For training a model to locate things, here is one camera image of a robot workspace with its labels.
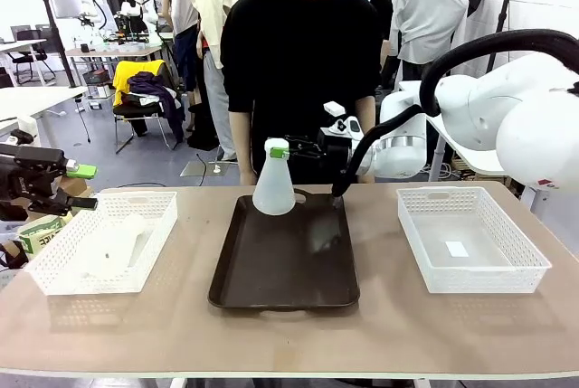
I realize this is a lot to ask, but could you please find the black corrugated cable hose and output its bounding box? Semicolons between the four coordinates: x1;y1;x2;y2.
332;28;579;199

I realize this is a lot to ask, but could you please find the white basket holding a flask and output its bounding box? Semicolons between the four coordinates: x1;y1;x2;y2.
24;191;179;297

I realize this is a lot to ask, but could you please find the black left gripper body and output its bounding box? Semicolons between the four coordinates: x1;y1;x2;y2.
0;143;67;213

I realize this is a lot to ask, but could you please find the dark brown plastic tray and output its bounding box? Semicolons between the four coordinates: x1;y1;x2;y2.
207;187;362;313

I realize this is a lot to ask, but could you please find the person's left forearm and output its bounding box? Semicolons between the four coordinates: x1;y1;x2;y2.
356;96;377;135

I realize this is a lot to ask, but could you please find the black tripod stand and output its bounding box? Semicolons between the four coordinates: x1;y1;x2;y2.
35;0;77;89

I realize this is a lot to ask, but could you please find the white paper label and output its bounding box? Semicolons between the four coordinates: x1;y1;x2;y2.
444;241;470;259

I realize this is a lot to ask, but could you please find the green printed cardboard box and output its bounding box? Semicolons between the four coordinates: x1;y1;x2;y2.
17;213;73;256

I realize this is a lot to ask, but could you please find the translucent white conical flask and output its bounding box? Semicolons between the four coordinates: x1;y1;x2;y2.
252;137;298;216

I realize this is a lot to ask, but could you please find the black metal chair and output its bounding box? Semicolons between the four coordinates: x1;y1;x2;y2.
112;62;186;155

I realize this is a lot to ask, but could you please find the mannequin in white tank top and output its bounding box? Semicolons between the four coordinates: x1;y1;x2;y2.
161;0;203;132

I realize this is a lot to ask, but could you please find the person in black sweater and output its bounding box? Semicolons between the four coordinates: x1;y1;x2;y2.
220;0;384;185

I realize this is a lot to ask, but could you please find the mannequin in cream shirt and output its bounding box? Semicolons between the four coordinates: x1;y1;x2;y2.
192;0;239;163

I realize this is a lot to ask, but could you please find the brown cardboard box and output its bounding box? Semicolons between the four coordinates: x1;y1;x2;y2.
57;176;94;200

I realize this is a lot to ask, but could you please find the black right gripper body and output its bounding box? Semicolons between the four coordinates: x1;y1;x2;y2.
316;127;362;164

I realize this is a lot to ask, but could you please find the white basket with paper label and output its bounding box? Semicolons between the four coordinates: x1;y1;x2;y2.
396;186;554;295

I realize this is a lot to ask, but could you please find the yellow cloth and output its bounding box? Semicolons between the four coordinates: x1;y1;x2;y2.
111;60;167;108

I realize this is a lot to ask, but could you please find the person's right forearm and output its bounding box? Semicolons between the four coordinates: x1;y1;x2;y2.
228;109;258;186

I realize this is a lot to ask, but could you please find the black office chair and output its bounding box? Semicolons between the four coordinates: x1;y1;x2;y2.
7;24;56;87

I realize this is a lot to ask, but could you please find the black light stand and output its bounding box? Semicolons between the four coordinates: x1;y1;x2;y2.
486;0;519;73

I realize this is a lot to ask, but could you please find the wooden background table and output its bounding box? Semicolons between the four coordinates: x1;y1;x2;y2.
65;42;165;87

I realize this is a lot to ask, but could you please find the mannequin in white dress shirt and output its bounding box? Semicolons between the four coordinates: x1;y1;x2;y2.
389;0;471;82

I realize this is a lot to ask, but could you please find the dark purple garment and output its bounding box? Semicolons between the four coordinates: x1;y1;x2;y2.
128;71;186;135

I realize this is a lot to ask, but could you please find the grey metal floor plate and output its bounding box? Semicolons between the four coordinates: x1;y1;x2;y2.
180;159;233;178

